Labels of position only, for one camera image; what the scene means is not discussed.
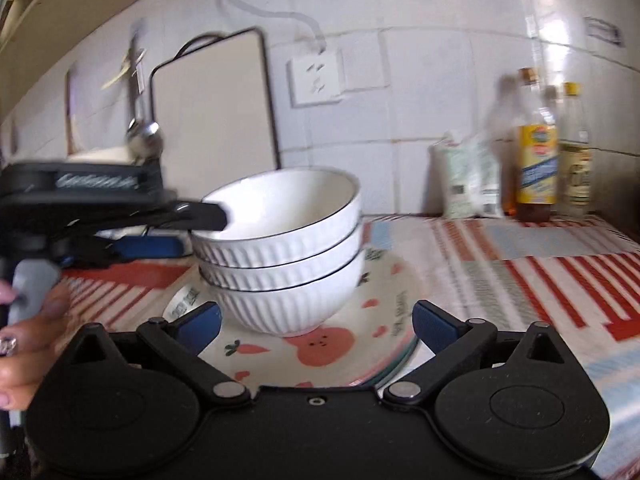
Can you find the yellow label oil bottle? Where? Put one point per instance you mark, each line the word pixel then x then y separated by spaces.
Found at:
pixel 537 160

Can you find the steel ladle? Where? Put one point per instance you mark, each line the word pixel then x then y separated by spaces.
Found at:
pixel 145 135

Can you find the white seasoning bag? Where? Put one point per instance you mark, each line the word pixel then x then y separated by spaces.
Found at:
pixel 467 177

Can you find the person's left hand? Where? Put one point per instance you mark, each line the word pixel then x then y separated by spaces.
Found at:
pixel 30 355

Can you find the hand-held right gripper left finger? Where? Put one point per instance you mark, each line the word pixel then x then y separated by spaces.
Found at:
pixel 200 325

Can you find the rabbit and carrot print plate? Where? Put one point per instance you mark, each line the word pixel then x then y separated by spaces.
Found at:
pixel 320 355

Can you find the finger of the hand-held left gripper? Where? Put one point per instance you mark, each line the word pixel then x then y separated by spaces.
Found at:
pixel 145 249
pixel 200 215

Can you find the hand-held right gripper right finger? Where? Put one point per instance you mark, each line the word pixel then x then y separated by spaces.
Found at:
pixel 432 327

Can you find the white wall socket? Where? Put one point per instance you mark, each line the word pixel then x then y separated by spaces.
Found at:
pixel 315 77

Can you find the clear plastic bottle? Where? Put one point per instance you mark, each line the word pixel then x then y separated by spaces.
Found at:
pixel 502 125

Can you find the yellow cap glass bottle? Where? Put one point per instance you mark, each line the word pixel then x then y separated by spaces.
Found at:
pixel 575 160

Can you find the white ribbed bowl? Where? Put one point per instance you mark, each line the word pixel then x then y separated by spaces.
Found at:
pixel 290 310
pixel 280 275
pixel 300 210

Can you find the white cutting board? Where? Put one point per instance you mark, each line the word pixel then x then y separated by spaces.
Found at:
pixel 210 120

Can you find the teal egg print plate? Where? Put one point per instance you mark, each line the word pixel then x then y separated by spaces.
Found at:
pixel 400 362

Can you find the striped tablecloth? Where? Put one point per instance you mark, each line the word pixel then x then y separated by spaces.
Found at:
pixel 500 280

